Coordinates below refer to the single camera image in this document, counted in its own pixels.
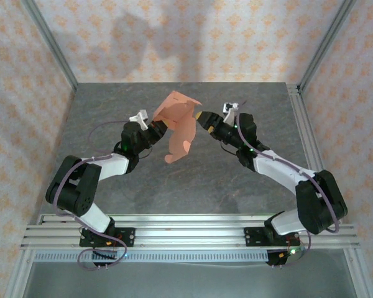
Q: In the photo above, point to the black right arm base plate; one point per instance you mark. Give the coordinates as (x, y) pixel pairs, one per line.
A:
(251, 237)

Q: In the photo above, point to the grey metal lower panel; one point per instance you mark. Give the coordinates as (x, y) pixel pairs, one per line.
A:
(189, 279)

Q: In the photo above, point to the aluminium side rail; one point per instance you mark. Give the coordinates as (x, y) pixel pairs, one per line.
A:
(307, 139)

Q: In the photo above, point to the aluminium corner post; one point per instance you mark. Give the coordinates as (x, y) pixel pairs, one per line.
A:
(320, 52)
(56, 52)

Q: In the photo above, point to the wide aluminium mounting rail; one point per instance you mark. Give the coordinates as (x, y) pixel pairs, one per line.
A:
(189, 229)

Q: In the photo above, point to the aluminium frame leg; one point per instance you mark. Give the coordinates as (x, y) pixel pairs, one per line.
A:
(357, 276)
(20, 276)

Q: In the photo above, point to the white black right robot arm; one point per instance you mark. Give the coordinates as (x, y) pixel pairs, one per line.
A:
(276, 170)

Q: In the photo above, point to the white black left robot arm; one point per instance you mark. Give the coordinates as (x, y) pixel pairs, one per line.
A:
(112, 164)

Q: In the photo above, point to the orange cardboard paper box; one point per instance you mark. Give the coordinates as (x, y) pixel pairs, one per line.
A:
(180, 136)

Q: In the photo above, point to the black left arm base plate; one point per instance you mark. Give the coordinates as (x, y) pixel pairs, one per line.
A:
(127, 236)

